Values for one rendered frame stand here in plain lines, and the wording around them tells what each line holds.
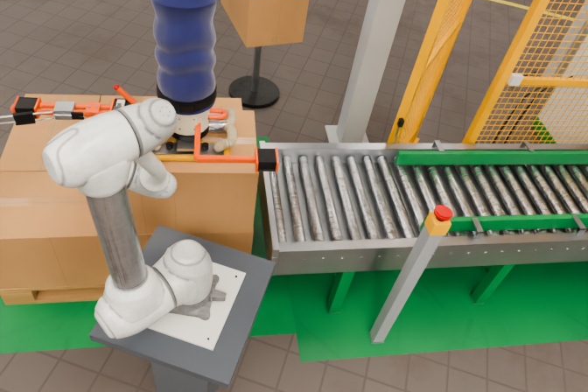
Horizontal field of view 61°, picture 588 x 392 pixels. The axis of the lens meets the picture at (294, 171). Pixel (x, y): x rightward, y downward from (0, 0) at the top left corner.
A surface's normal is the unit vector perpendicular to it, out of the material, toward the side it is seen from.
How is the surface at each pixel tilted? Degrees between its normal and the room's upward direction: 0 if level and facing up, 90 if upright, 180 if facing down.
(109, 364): 0
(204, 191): 90
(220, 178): 90
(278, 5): 90
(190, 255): 7
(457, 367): 0
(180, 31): 77
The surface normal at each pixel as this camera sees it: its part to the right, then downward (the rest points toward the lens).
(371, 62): 0.13, 0.72
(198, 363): 0.13, -0.69
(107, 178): 0.60, 0.60
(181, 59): -0.12, 0.43
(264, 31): 0.36, 0.70
